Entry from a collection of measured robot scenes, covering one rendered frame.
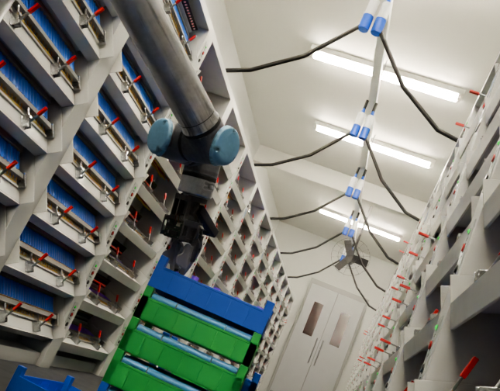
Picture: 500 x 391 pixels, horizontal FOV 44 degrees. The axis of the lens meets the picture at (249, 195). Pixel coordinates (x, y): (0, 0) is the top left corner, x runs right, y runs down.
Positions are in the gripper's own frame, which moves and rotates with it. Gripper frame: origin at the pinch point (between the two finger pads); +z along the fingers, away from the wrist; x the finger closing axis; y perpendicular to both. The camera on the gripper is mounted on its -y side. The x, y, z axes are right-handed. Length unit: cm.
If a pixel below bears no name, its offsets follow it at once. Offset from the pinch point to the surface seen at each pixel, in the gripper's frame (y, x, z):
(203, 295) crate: 4.9, 13.4, 2.5
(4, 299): -11, -83, 30
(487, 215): 11, 75, -29
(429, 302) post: -53, 47, -9
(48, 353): -51, -100, 56
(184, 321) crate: 7.5, 12.2, 9.4
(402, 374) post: -47, 47, 12
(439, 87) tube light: -330, -76, -159
